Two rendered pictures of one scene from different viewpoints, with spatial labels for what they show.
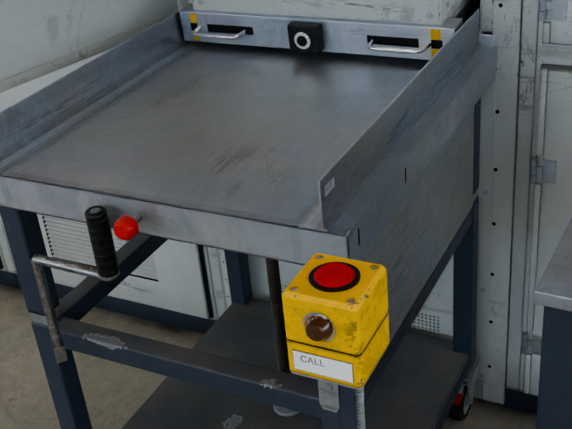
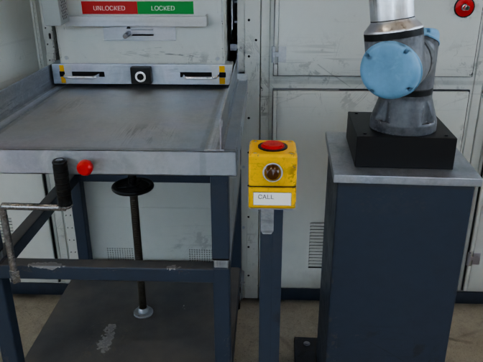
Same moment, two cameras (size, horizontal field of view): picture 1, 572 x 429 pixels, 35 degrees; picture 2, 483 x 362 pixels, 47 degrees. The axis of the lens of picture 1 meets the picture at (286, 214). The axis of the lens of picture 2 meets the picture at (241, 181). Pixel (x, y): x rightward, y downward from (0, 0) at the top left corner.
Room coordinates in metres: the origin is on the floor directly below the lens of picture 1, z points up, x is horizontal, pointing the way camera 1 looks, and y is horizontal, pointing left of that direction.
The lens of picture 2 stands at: (-0.05, 0.41, 1.21)
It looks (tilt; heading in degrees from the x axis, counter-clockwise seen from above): 22 degrees down; 333
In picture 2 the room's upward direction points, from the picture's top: straight up
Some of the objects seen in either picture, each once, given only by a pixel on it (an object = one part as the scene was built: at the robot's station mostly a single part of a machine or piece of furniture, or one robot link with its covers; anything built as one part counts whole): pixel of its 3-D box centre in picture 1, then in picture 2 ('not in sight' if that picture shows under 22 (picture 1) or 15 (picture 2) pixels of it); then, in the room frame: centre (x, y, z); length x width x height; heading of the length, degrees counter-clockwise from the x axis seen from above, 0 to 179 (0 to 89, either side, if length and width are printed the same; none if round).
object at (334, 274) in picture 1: (334, 279); (272, 148); (0.72, -0.04, 0.90); 0.04 x 0.04 x 0.02
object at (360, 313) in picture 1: (337, 318); (272, 174); (0.72, -0.04, 0.85); 0.08 x 0.08 x 0.10; 61
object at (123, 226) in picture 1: (129, 225); (86, 166); (1.05, 0.21, 0.80); 0.04 x 0.03 x 0.03; 151
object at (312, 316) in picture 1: (316, 330); (272, 173); (0.68, -0.02, 0.87); 0.03 x 0.01 x 0.03; 61
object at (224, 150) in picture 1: (255, 117); (126, 116); (1.37, 0.03, 0.80); 0.68 x 0.62 x 0.06; 151
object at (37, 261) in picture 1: (77, 290); (37, 223); (1.11, 0.32, 0.66); 0.17 x 0.03 x 0.30; 60
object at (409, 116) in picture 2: not in sight; (404, 106); (0.90, -0.50, 0.87); 0.15 x 0.15 x 0.10
